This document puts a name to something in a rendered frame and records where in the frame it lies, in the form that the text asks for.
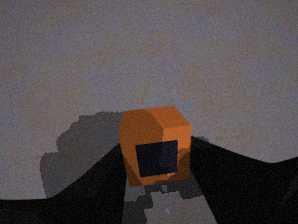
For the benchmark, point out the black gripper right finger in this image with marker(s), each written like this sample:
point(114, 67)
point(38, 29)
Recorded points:
point(240, 190)

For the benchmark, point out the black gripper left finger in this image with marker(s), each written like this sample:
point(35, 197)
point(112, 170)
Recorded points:
point(95, 198)

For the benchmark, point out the brown block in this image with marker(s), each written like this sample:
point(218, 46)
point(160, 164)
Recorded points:
point(155, 145)

